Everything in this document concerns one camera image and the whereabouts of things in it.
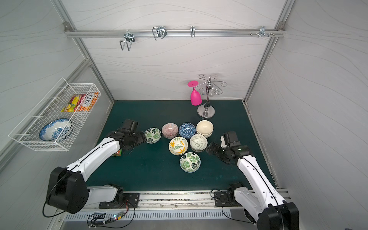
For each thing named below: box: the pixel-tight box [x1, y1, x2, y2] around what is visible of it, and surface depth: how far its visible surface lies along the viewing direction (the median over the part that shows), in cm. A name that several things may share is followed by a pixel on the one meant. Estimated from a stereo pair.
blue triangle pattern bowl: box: [178, 122, 196, 139], surface depth 100 cm
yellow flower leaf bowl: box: [168, 136, 189, 156], surface depth 92 cm
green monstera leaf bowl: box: [143, 127, 162, 145], surface depth 100 cm
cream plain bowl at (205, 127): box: [196, 119, 214, 139], surface depth 98 cm
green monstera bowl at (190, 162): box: [179, 151, 202, 173], surface depth 87 cm
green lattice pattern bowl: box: [189, 133, 208, 152], surface depth 93 cm
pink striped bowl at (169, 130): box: [161, 122, 179, 139], surface depth 100 cm
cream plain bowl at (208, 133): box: [196, 130, 214, 138], surface depth 95 cm
